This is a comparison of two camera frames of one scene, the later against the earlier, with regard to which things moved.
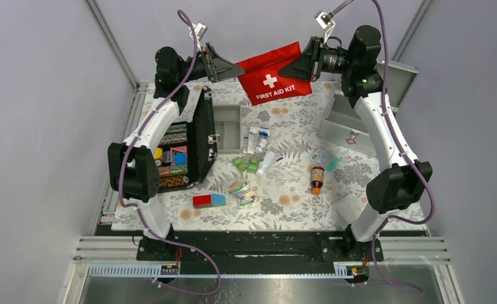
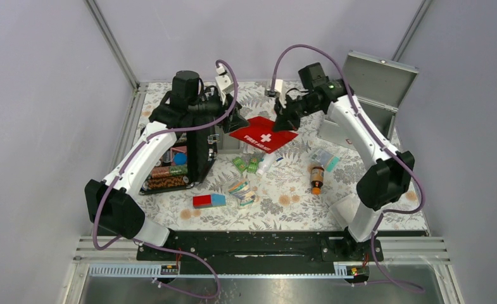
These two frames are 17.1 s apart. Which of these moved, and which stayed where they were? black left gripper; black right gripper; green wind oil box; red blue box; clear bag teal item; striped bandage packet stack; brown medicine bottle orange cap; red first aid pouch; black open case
Moved: black left gripper; red first aid pouch; black right gripper
Stayed: striped bandage packet stack; clear bag teal item; green wind oil box; red blue box; brown medicine bottle orange cap; black open case
